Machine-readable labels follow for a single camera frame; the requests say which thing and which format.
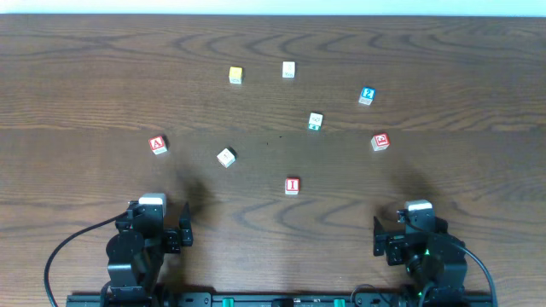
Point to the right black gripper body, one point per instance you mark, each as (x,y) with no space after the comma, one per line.
(391,244)

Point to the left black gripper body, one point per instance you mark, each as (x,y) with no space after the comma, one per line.
(174,238)

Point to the red letter A block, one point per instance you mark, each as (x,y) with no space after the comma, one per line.
(158,145)

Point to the red letter I block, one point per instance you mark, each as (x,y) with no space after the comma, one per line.
(292,186)

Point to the white green-sided block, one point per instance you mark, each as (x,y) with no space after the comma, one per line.
(315,121)

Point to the blue number 2 block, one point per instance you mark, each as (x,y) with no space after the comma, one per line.
(367,96)

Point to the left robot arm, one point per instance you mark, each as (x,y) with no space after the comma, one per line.
(136,255)

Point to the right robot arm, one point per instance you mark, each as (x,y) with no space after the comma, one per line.
(433,259)

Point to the plain wooden block tilted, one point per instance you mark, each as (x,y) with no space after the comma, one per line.
(226,157)

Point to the red block right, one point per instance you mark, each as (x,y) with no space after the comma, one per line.
(380,141)

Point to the yellow wooden block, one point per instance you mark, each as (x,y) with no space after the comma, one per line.
(235,75)

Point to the white block top centre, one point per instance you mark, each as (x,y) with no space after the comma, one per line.
(288,69)

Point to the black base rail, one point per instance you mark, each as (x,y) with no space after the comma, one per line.
(357,300)

